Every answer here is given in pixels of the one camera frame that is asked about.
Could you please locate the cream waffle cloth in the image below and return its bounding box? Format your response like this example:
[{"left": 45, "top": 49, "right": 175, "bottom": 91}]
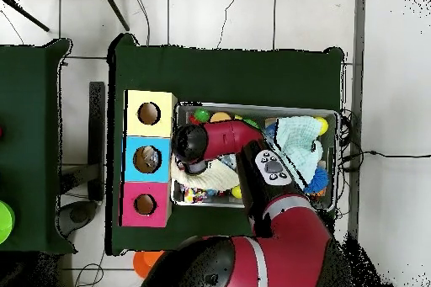
[{"left": 169, "top": 155, "right": 241, "bottom": 192}]

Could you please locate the wooden box with three holes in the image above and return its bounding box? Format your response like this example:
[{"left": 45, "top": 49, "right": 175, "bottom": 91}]
[{"left": 118, "top": 89, "right": 178, "bottom": 228}]

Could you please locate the shallow mesh bin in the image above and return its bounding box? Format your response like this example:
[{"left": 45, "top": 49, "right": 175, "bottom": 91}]
[{"left": 169, "top": 99, "right": 340, "bottom": 214}]

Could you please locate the multicolour spiky caterpillar toy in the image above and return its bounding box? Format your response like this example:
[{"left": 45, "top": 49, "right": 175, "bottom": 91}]
[{"left": 187, "top": 107, "right": 212, "bottom": 125}]

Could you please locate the colourful candy packet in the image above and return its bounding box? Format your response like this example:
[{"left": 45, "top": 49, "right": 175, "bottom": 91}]
[{"left": 183, "top": 187, "right": 208, "bottom": 205}]

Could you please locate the dark green table cloth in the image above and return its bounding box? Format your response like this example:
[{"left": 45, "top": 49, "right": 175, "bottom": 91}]
[
  {"left": 0, "top": 38, "right": 77, "bottom": 256},
  {"left": 105, "top": 33, "right": 345, "bottom": 256}
]

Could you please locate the mint green cloth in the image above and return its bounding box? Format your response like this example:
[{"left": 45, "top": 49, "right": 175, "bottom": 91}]
[{"left": 273, "top": 115, "right": 325, "bottom": 187}]

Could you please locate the yellow ball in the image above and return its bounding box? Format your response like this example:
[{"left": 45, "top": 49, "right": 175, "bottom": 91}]
[{"left": 315, "top": 116, "right": 330, "bottom": 136}]

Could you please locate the blue spiky ball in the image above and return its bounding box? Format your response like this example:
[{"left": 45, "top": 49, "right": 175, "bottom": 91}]
[{"left": 303, "top": 165, "right": 330, "bottom": 195}]

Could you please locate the orange plastic bucket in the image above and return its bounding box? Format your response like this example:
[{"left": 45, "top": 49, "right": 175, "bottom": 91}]
[{"left": 132, "top": 250, "right": 166, "bottom": 279}]

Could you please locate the grey foot pedal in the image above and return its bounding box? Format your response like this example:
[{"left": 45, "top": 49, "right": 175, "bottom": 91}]
[{"left": 56, "top": 199, "right": 99, "bottom": 238}]

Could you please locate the black tripod stand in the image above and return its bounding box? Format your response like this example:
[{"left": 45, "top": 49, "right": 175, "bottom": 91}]
[{"left": 0, "top": 0, "right": 130, "bottom": 32}]

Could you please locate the lime green bowl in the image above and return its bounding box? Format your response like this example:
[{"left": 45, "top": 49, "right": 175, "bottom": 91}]
[{"left": 0, "top": 199, "right": 16, "bottom": 245}]

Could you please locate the black cable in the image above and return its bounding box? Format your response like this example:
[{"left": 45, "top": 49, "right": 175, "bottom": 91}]
[{"left": 339, "top": 149, "right": 431, "bottom": 163}]

